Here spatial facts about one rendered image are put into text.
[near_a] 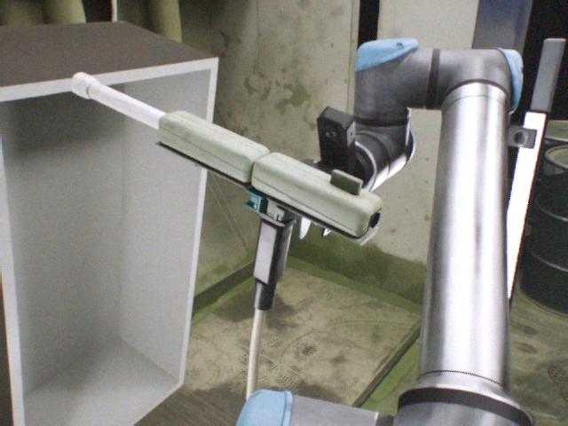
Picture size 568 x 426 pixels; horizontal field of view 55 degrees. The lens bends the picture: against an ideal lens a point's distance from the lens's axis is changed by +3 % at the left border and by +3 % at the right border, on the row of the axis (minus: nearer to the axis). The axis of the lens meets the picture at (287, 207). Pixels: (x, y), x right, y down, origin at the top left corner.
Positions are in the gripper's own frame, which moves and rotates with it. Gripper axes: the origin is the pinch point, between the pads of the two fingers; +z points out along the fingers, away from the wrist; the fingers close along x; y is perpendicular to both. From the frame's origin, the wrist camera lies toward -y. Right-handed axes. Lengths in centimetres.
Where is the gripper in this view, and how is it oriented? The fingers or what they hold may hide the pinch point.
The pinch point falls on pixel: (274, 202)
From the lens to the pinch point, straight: 62.9
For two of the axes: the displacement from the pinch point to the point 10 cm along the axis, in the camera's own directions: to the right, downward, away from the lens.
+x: -8.2, -4.0, 4.1
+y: -1.7, 8.5, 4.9
